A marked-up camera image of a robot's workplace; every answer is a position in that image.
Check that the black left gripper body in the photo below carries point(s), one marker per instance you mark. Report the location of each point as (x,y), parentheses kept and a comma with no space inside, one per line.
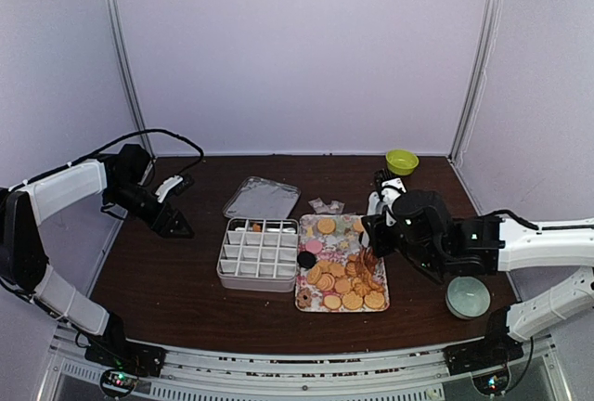
(126,198)

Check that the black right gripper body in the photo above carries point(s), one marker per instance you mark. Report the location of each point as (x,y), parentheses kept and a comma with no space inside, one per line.
(415,253)

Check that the silver serving tongs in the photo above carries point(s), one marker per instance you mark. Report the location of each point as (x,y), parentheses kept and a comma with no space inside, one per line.
(366,261)

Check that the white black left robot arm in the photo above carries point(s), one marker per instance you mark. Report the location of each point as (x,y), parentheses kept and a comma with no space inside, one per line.
(33,260)

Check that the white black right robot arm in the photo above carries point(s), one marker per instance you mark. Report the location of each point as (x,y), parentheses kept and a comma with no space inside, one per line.
(486,245)

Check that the lime green bowl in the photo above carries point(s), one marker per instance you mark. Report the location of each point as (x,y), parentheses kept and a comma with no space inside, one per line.
(401,162)

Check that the pale green ceramic bowl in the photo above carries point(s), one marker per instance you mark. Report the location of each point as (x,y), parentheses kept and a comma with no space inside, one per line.
(467,298)

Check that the grey divided cookie tin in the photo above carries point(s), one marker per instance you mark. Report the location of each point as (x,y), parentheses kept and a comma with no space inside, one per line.
(259,261)

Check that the clear printed cookie wrappers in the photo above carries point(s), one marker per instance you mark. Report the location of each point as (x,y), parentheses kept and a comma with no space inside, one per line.
(320,207)

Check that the floral rectangular tray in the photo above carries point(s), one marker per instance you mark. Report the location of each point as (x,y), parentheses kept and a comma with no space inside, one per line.
(335,285)

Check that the silver tin lid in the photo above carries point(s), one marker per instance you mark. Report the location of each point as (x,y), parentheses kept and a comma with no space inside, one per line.
(262,198)

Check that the round tan perforated biscuit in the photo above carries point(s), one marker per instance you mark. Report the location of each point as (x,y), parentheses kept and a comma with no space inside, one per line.
(326,225)

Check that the pink sandwich cookie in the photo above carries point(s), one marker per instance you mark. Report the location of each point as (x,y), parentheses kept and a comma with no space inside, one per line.
(314,246)

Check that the black sandwich cookie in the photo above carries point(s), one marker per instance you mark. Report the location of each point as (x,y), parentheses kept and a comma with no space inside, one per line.
(306,260)

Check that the flower shaped brown cookie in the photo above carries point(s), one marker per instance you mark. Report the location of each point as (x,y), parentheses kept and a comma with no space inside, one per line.
(304,298)

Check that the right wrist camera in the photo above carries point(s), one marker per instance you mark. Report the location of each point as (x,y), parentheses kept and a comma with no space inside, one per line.
(421,215)

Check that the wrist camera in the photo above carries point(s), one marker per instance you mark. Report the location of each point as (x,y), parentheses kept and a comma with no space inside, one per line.
(421,215)
(173,186)

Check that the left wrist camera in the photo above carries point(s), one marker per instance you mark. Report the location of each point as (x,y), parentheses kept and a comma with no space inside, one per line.
(173,186)

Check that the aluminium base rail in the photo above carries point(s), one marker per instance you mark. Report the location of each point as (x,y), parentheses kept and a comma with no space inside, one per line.
(407,374)

